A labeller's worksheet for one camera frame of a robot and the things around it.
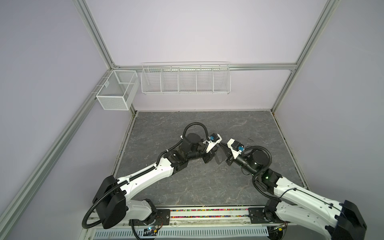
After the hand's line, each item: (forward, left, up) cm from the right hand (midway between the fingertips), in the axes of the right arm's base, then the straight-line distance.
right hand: (221, 143), depth 69 cm
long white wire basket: (+50, +18, +3) cm, 53 cm away
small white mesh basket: (+43, +65, -1) cm, 78 cm away
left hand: (0, +1, -5) cm, 5 cm away
